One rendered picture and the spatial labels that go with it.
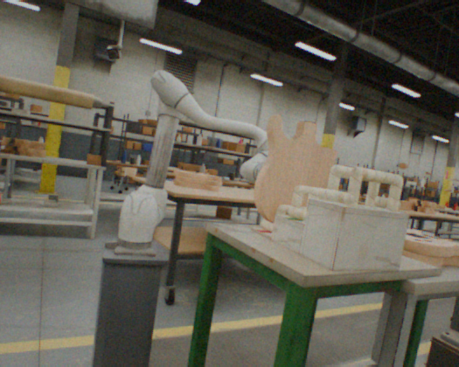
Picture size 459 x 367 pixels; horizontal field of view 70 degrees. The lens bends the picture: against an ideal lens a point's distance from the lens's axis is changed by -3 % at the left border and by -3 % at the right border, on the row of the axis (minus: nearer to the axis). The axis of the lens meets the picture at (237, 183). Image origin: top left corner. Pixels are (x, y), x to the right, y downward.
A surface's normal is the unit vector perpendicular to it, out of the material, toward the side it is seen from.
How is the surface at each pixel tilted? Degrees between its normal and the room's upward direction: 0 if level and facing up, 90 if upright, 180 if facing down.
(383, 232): 90
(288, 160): 90
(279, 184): 90
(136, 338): 90
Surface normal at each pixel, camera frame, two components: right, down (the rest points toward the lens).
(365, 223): 0.44, 0.11
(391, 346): -0.88, -0.11
